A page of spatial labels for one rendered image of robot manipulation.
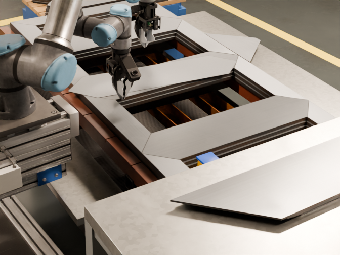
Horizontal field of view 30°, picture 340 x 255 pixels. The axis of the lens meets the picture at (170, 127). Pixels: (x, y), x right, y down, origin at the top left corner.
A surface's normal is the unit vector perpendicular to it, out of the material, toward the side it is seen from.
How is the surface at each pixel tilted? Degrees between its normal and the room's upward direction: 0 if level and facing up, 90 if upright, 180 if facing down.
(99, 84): 0
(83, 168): 0
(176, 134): 0
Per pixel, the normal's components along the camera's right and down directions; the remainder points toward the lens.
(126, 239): 0.04, -0.84
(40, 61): -0.21, -0.18
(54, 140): 0.59, 0.45
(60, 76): 0.89, 0.36
